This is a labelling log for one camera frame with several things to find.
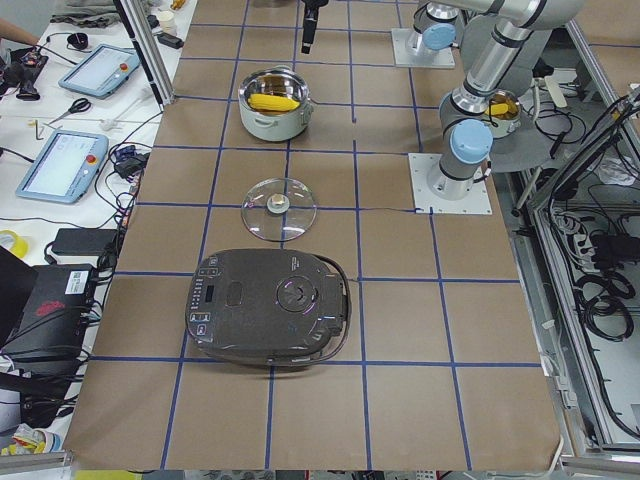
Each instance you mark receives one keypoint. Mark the black power adapter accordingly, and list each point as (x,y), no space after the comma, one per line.
(82,242)

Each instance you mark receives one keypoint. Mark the upper blue teach pendant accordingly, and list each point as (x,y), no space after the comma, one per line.
(102,72)

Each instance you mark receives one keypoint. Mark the glass pot lid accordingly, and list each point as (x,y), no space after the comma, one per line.
(279,209)

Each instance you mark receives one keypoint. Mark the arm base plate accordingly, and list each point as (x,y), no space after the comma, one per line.
(435,193)
(422,47)

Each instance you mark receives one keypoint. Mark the yellow corn cob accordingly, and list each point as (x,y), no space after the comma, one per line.
(272,103)

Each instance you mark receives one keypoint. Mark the pale green electric pot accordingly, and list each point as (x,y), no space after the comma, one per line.
(275,127)

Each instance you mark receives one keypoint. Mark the aluminium profile post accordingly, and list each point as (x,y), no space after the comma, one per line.
(137,27)

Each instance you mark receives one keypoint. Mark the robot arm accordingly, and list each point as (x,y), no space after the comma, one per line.
(468,140)
(310,21)

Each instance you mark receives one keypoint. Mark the black scissors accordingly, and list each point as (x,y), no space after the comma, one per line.
(79,105)

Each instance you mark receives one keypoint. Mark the steel pot with corn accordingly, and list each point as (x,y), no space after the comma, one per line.
(503,116)

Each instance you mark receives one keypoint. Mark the dark brown rice cooker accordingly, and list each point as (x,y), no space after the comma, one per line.
(269,307)

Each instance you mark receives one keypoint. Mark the blue teach pendant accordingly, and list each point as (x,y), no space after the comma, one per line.
(65,167)
(102,72)

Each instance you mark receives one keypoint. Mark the yellow tape roll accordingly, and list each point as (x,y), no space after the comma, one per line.
(14,243)

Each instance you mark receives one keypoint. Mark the lower blue teach pendant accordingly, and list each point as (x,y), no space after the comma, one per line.
(65,167)

